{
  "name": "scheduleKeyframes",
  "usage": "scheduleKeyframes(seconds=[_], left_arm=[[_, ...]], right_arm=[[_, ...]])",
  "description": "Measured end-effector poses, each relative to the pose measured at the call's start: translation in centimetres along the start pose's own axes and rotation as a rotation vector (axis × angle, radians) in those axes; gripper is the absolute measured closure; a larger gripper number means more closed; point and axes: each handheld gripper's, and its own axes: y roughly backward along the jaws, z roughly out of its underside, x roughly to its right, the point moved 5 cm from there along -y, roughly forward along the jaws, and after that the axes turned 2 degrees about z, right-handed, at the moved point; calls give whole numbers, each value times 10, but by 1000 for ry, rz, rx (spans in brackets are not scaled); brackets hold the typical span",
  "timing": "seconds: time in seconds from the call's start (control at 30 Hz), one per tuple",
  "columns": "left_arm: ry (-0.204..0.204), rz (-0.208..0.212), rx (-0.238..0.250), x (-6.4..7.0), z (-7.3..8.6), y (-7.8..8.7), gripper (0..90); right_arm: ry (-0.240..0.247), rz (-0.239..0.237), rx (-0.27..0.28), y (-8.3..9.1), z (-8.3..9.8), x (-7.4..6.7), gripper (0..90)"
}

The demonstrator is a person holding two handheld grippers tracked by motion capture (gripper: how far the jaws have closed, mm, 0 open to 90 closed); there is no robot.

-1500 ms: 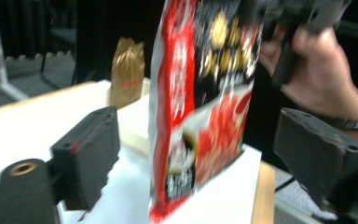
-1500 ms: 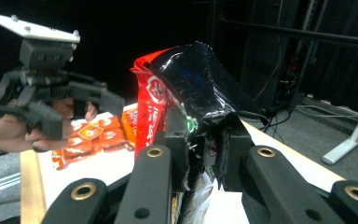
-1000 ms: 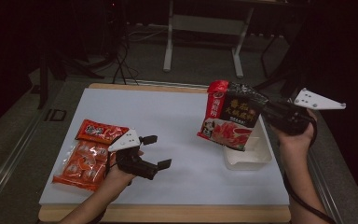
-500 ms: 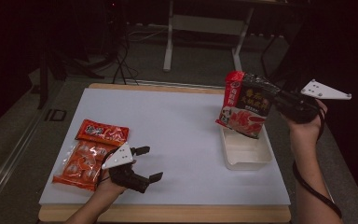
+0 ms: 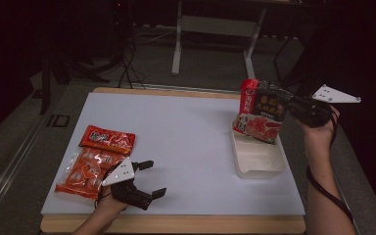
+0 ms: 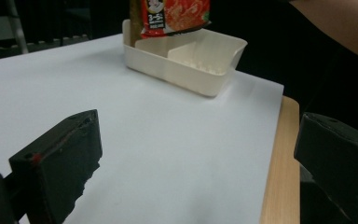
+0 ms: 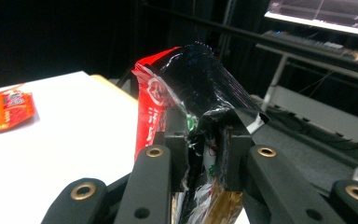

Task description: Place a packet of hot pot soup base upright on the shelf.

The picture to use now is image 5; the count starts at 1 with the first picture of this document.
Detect person's left hand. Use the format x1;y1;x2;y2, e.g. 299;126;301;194
94;192;129;214

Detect black floor cables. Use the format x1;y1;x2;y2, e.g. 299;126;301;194
117;32;148;90

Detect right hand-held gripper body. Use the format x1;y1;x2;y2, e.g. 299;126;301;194
288;83;362;129

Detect black left gripper strap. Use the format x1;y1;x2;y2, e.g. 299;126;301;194
94;162;120;210

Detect black metal stand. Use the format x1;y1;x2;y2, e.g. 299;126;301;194
38;48;112;116

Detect white plastic storage box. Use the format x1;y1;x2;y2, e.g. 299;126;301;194
230;130;288;180

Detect white metal desk frame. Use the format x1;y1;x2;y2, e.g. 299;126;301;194
170;0;268;79

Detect white table cover sheet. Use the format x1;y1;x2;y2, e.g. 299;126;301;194
41;92;306;216

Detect black tripod stand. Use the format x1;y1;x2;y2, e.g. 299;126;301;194
273;32;324;97

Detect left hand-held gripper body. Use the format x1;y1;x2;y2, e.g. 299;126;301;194
101;158;154;212

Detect orange-red snack packet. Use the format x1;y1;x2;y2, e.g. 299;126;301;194
78;124;137;156

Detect clear bag of orange snacks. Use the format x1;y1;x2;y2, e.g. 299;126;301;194
54;146;130;201

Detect red and black soup packet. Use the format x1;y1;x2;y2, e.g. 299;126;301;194
232;77;295;145

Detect person's right hand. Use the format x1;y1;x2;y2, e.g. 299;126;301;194
295;106;341;150

